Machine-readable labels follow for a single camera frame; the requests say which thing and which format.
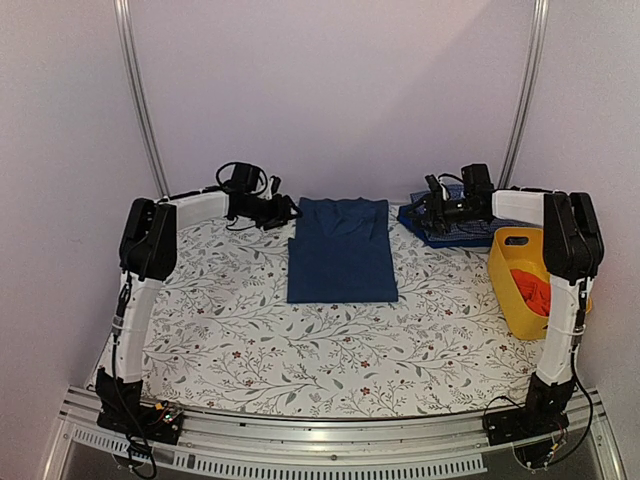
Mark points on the grey blue garment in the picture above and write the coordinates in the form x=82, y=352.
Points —
x=341, y=253

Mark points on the yellow plastic laundry basket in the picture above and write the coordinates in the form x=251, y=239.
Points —
x=518, y=248

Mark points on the aluminium frame post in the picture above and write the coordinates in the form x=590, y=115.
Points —
x=527, y=90
x=133, y=73

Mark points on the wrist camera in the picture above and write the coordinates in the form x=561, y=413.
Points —
x=437, y=189
x=273, y=186

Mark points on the right aluminium frame post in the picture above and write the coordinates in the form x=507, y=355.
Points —
x=527, y=90

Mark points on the blue checkered button shirt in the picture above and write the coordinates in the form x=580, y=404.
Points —
x=469, y=234

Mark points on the left aluminium frame post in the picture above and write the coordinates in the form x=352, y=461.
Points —
x=133, y=73

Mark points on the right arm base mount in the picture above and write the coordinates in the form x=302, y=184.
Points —
x=506, y=422

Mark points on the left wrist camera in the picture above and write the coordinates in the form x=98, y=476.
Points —
x=273, y=186

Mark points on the aluminium front rail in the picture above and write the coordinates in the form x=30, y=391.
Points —
x=227, y=445

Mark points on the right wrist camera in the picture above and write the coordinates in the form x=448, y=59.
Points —
x=437, y=189

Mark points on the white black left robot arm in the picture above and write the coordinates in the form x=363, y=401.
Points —
x=148, y=255

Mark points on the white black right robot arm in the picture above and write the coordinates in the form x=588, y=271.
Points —
x=572, y=251

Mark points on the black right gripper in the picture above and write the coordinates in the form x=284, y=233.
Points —
x=439, y=214

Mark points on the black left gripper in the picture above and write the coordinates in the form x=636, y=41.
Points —
x=281, y=213

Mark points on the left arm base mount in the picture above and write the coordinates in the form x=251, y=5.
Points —
x=161, y=422

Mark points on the floral patterned table cloth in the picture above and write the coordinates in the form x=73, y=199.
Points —
x=221, y=333

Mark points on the orange garment in basket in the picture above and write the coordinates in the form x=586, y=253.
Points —
x=535, y=292

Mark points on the folded royal blue garment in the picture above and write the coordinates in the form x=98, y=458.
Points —
x=405, y=221

